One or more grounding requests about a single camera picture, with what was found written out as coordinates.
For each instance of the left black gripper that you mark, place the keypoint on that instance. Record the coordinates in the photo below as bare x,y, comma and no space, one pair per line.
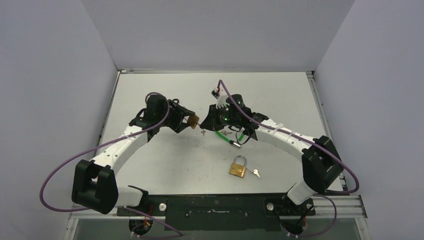
180,114

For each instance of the cable lock keys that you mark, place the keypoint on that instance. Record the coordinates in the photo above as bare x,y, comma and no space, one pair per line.
225,133

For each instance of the green cable lock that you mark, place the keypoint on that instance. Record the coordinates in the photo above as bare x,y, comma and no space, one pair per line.
235,143

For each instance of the brass padlock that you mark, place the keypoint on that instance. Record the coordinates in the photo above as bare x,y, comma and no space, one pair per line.
192,121
238,170

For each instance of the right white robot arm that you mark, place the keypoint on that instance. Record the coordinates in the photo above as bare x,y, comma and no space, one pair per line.
319,169

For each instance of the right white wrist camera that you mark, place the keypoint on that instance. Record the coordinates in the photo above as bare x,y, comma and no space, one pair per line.
221,98

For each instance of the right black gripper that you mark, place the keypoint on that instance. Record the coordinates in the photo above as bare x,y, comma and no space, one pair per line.
210,117

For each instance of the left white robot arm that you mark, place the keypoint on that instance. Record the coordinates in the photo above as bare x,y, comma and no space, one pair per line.
95,185

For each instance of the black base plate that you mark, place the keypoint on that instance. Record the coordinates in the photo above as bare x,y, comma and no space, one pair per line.
223,212

